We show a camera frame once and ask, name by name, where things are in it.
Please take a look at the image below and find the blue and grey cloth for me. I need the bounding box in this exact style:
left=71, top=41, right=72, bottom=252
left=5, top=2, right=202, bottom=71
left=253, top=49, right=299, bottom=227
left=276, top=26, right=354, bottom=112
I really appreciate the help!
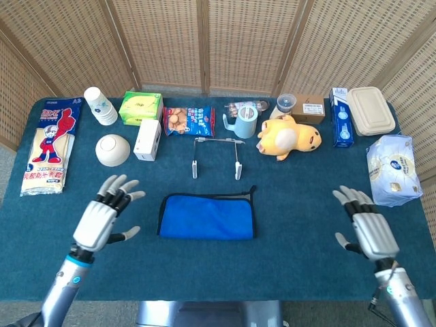
left=156, top=185, right=258, bottom=240

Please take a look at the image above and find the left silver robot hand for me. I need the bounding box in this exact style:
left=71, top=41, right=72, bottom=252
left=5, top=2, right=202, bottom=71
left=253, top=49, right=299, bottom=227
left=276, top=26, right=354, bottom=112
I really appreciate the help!
left=72, top=174, right=146, bottom=253

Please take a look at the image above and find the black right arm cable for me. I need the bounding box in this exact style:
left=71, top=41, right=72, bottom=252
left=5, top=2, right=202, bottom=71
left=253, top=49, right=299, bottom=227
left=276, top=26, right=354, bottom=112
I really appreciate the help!
left=367, top=261, right=400, bottom=316

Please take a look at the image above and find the woven wooden folding screen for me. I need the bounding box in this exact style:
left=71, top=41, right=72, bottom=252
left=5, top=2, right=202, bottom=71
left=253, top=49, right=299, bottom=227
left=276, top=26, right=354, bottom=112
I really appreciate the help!
left=0, top=0, right=436, bottom=183

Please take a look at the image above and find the blue white tissue pack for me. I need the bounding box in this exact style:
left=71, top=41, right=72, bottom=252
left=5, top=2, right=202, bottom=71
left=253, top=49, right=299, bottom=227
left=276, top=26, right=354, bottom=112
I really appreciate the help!
left=366, top=134, right=424, bottom=207

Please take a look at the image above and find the brown cardboard box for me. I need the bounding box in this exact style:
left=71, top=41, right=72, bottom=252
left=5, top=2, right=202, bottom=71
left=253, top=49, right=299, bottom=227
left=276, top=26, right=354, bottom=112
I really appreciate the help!
left=291, top=94, right=326, bottom=125

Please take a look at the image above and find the grey robot torso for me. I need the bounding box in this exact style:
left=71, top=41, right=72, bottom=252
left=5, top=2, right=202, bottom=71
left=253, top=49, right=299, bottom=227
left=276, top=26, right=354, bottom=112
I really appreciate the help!
left=136, top=300, right=284, bottom=327

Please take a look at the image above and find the beige lidded food container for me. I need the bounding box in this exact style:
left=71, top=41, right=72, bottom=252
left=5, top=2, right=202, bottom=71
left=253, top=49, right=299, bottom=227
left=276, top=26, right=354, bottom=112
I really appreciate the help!
left=346, top=86, right=396, bottom=138

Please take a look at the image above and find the yellow plush toy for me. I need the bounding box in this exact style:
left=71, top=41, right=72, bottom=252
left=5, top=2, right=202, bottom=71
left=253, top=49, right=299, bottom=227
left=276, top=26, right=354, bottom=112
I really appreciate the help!
left=256, top=114, right=322, bottom=162

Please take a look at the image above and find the white product box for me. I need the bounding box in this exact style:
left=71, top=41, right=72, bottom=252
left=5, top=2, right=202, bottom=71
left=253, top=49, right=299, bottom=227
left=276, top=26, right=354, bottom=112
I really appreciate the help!
left=133, top=119, right=162, bottom=161

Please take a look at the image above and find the light blue pitcher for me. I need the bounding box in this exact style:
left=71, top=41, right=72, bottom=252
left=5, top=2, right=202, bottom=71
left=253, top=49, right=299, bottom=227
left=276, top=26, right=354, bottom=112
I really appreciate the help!
left=222, top=104, right=259, bottom=140

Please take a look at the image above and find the clear jar with blue lid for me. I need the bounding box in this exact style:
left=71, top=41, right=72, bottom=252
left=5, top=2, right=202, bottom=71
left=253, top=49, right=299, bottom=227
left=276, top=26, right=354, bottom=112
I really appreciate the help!
left=269, top=93, right=296, bottom=120

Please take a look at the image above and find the long blue box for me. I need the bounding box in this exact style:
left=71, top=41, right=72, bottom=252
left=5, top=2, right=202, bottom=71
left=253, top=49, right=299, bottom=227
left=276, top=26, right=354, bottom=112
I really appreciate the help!
left=328, top=87, right=355, bottom=149

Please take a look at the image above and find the cream upturned bowl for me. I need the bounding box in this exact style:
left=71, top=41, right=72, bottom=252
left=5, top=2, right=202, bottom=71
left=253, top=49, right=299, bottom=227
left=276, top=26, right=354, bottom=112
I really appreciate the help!
left=95, top=134, right=131, bottom=168

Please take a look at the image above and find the teal table cloth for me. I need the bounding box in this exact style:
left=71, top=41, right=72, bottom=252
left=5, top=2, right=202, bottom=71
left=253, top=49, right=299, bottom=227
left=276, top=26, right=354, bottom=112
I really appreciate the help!
left=0, top=97, right=436, bottom=302

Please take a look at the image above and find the metal wire rack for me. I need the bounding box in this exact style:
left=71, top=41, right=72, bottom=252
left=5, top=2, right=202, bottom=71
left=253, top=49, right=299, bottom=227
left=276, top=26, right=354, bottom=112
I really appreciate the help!
left=189, top=136, right=245, bottom=181

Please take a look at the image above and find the rubber gloves package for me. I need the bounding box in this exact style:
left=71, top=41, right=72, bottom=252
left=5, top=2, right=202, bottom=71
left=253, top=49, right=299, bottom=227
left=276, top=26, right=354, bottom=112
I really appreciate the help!
left=19, top=97, right=84, bottom=198

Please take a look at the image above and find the stack of paper cups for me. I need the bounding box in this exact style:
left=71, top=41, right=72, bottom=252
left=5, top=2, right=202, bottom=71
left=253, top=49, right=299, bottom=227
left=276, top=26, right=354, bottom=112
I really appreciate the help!
left=83, top=87, right=119, bottom=127

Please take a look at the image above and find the clear snack packet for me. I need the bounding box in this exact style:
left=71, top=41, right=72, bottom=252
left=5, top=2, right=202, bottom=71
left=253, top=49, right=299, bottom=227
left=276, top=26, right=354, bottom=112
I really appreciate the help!
left=224, top=98, right=270, bottom=119

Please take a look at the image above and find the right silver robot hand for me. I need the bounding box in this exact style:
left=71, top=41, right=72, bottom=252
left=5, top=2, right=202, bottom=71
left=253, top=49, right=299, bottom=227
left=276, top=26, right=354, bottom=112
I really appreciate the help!
left=332, top=185, right=401, bottom=263

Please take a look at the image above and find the blue biscuit bag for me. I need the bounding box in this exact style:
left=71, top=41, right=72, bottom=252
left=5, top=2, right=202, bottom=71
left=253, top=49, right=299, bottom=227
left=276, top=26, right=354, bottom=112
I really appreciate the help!
left=163, top=106, right=216, bottom=138

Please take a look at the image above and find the green tissue box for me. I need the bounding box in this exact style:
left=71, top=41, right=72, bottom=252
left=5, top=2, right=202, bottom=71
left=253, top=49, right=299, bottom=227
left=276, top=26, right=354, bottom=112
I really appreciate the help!
left=118, top=91, right=164, bottom=127

